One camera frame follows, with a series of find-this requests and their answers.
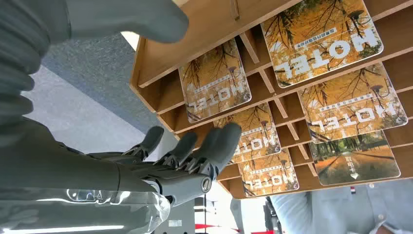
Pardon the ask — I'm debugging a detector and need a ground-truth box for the large autumn hotel card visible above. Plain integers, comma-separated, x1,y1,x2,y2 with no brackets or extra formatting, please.
261,0,385,89

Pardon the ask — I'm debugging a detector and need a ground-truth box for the green park path card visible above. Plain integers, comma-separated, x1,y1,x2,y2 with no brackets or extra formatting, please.
308,130,402,187

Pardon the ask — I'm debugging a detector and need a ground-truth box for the ribbed grey right arm sleeve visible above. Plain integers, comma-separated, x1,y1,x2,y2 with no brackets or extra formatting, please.
0,0,72,125

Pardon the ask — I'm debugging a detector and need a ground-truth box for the wide grey desk leg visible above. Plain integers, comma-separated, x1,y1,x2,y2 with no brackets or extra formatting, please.
154,198,196,234

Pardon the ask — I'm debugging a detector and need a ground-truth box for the person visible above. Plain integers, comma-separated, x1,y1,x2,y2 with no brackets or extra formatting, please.
269,178,413,234

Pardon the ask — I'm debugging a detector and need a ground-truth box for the wooden card rack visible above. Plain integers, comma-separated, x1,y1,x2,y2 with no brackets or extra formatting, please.
129,0,413,200

